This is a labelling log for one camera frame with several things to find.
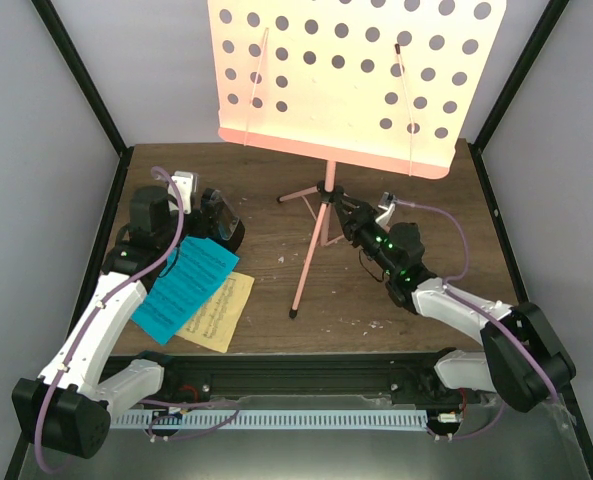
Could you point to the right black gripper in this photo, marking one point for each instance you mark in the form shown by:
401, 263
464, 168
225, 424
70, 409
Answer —
354, 224

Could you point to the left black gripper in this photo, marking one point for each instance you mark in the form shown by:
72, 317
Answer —
207, 222

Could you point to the black metronome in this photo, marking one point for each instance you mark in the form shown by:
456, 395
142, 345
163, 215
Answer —
208, 200

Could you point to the blue sheet music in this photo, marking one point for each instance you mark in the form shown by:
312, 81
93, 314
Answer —
198, 269

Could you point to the yellow sheet music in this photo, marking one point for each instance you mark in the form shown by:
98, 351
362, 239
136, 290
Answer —
214, 324

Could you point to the pink music stand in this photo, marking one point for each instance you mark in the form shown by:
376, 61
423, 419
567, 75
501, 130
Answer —
385, 85

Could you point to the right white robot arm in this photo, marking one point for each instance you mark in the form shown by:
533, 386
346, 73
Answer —
522, 358

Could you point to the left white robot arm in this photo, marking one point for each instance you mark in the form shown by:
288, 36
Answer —
69, 407

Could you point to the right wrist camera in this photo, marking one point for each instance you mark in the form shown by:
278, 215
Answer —
385, 209

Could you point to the black aluminium frame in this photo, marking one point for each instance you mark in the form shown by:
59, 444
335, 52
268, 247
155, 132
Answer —
537, 40

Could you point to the light blue slotted cable duct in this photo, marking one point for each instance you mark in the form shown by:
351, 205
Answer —
381, 420

